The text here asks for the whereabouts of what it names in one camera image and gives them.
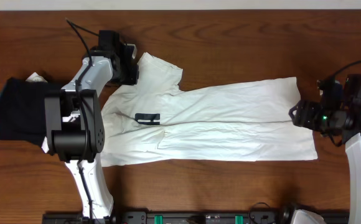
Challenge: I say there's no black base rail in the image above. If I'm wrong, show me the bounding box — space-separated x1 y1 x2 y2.
42 211 283 224

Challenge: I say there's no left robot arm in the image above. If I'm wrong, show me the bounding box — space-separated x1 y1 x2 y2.
44 44 139 223

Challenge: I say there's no left black cable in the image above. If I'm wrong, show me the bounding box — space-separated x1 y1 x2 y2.
65 17 100 220

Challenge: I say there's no white Puma t-shirt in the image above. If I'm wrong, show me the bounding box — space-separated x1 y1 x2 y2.
101 53 317 167

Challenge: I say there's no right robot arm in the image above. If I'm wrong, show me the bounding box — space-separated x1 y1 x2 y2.
289 100 361 223

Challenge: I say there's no folded black white shirt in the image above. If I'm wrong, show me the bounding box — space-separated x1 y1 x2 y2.
24 72 82 154

